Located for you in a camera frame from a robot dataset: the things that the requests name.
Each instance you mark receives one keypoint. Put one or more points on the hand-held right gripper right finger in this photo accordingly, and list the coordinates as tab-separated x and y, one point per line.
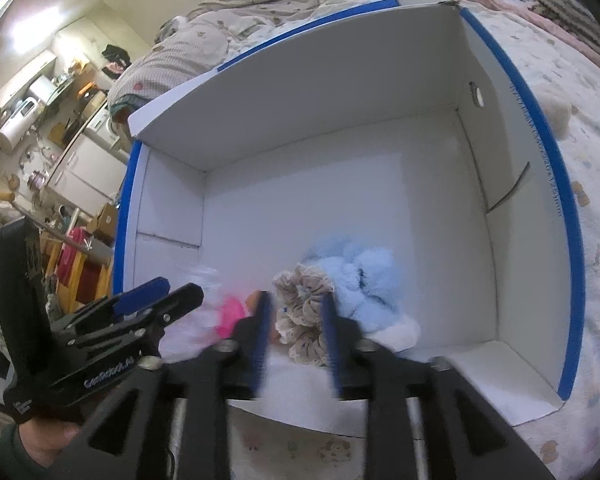
331	345

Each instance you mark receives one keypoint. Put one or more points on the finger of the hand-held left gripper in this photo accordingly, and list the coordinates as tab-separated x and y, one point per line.
140	297
175	302

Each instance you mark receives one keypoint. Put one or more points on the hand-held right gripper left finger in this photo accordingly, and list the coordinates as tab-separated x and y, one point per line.
260	345

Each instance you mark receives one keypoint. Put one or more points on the doll with white dress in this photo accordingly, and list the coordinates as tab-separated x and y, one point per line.
227	317

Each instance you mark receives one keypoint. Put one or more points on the beige lace scrunchie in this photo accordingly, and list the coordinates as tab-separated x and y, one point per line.
302	310

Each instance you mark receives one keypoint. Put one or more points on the light blue plush toy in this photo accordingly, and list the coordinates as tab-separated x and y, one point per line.
360	280

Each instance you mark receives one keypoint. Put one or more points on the blue and white cardboard box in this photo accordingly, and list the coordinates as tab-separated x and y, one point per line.
330	185

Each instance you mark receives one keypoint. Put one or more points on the person's left forearm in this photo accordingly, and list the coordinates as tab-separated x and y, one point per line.
35	447

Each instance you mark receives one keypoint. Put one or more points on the wooden rack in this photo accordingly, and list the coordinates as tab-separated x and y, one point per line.
80	280

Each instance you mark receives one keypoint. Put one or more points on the brown cardboard box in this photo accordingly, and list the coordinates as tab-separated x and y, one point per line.
105	220

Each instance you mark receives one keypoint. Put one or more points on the white base cabinet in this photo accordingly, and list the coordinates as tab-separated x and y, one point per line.
87	165

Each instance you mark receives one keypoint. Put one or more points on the white washing machine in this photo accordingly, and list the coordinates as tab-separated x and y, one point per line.
100	127

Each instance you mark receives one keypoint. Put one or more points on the dark hanging clothes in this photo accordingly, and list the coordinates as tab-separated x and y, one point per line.
115	57

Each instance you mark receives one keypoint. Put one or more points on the beige printed quilt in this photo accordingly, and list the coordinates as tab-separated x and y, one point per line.
180	55

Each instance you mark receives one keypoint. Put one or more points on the beige plush toy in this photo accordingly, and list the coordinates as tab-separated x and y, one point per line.
555	110

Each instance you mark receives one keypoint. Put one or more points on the pink blanket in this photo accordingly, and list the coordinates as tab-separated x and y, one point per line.
505	2

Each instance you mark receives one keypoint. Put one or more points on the brown knitted blanket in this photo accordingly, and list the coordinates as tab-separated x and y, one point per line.
575	20

